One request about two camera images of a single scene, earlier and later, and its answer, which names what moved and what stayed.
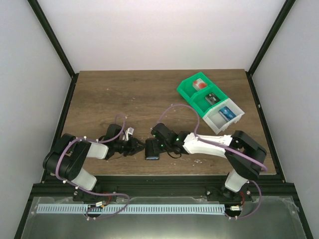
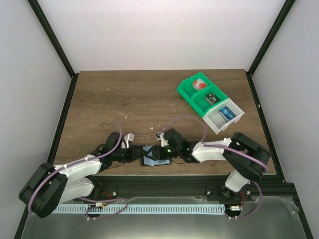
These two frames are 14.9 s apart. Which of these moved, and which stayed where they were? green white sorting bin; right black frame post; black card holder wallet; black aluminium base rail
Moved: black card holder wallet
Stayed: green white sorting bin; right black frame post; black aluminium base rail
